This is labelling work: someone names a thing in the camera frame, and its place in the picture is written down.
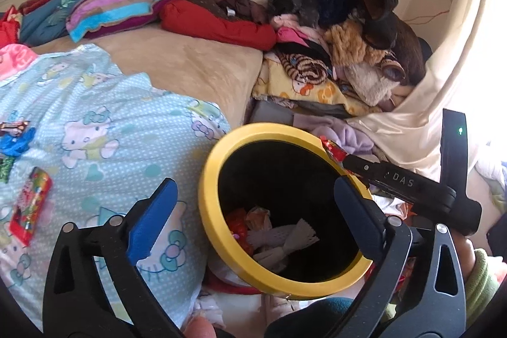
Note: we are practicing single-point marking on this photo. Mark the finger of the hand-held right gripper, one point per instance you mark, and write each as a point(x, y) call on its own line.
point(396, 177)
point(416, 202)

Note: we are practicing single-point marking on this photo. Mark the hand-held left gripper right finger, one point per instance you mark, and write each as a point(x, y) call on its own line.
point(356, 221)

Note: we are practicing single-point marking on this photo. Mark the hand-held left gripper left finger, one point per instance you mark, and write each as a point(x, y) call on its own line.
point(154, 221)

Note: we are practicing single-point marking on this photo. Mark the shiny red wrapper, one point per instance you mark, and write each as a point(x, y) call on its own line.
point(332, 152)

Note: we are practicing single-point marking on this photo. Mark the wrappers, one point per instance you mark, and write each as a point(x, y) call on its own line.
point(285, 239)

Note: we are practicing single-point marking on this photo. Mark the red plastic bag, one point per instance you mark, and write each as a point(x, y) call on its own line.
point(237, 223)

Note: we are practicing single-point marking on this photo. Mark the yellow round bin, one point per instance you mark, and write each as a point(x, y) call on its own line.
point(222, 163)

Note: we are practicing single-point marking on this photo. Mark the person's right forearm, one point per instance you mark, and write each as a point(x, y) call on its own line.
point(481, 282)

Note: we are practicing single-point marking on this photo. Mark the lilac fleece cloth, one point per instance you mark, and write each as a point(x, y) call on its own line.
point(348, 136)

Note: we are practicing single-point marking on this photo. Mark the cream curtain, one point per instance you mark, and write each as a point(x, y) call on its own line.
point(435, 84)

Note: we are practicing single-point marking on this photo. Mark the teal cloth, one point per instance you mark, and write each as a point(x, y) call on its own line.
point(317, 316)

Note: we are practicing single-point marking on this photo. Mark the light blue cartoon cat blanket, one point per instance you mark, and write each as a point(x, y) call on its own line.
point(119, 112)

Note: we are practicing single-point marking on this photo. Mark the red printed snack packet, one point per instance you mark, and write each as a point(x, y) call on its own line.
point(29, 207)

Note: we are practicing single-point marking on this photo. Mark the yellow cartoon blanket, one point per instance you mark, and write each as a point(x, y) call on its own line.
point(277, 84)

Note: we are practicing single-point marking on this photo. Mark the blue wrapper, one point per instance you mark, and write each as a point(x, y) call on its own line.
point(16, 144)

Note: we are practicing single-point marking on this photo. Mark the green snack wrapper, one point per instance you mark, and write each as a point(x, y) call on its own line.
point(4, 168)

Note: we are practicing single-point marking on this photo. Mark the beige bed mattress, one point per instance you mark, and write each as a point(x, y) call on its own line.
point(190, 64)

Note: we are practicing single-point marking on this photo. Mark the dark snack wrapper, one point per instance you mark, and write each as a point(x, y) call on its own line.
point(14, 126)

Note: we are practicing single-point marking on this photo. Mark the pile of assorted clothes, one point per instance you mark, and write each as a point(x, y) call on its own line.
point(317, 5)

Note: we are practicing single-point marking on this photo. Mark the red rolled cloth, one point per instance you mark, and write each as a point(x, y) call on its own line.
point(214, 25)

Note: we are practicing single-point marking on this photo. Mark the striped colourful pillow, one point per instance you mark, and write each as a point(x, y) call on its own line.
point(111, 11)

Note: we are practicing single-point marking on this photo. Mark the pink cartoon bear blanket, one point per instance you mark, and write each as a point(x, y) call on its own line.
point(14, 59)

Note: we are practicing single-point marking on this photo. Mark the blue floral blanket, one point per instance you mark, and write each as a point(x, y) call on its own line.
point(47, 13)

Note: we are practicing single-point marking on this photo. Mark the red floral blanket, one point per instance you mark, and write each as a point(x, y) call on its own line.
point(8, 29)

